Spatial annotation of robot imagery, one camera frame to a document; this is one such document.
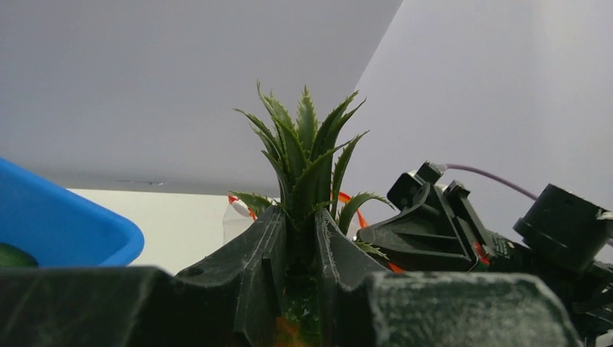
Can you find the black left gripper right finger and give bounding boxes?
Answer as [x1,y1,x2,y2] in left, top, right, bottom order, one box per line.
[315,210,580,346]

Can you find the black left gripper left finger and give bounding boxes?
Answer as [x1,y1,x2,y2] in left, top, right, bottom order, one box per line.
[1,207,286,346]

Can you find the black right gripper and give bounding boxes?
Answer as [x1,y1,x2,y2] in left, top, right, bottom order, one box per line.
[356,161,508,273]

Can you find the orange toy pineapple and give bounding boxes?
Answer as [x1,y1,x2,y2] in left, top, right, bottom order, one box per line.
[233,88,389,346]

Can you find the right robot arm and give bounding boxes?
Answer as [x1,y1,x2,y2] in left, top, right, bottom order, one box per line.
[355,162,612,346]

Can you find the blue plastic bin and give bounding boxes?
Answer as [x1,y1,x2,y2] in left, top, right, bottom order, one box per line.
[1,159,145,267]

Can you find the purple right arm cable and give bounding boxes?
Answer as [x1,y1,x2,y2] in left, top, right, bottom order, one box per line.
[442,163,540,202]

